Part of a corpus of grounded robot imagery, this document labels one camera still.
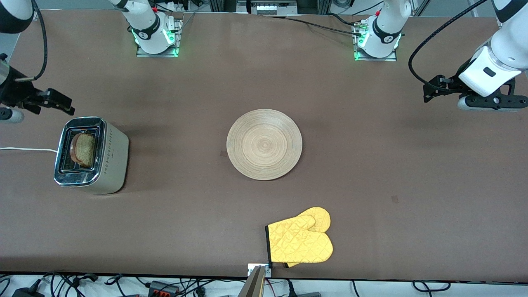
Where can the black power adapter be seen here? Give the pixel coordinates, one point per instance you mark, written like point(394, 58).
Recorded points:
point(27, 293)

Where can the round wooden plate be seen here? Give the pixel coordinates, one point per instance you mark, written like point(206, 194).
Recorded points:
point(264, 144)

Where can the black box with orange plugs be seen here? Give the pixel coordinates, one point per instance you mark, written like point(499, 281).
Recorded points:
point(163, 288)

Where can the aluminium profile bar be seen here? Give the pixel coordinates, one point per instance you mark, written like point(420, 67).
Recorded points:
point(252, 286)

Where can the small metal edge bracket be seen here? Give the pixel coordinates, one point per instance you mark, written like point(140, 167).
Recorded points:
point(251, 270)

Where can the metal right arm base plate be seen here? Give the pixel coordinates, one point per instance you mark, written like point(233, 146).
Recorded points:
point(142, 53)

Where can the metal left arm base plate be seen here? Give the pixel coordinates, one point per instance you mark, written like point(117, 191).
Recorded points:
point(392, 58)

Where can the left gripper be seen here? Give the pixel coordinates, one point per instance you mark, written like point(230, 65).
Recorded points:
point(452, 82)

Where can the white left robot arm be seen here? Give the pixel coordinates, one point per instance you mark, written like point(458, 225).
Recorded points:
point(381, 33)

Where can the silver two-slot toaster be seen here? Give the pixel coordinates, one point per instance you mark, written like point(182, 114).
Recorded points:
point(113, 165)

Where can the black power plug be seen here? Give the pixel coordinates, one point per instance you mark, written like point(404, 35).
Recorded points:
point(303, 294)

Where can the yellow quilted oven mitt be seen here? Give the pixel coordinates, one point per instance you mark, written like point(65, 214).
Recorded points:
point(292, 265)
point(301, 243)

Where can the brown-crust bread slice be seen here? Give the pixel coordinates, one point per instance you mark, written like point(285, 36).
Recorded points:
point(84, 149)

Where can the white power strip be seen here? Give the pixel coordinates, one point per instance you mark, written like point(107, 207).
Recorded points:
point(266, 7)

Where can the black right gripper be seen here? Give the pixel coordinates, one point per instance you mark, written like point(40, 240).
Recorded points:
point(15, 91)

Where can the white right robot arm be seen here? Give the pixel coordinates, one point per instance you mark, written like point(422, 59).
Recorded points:
point(146, 29)

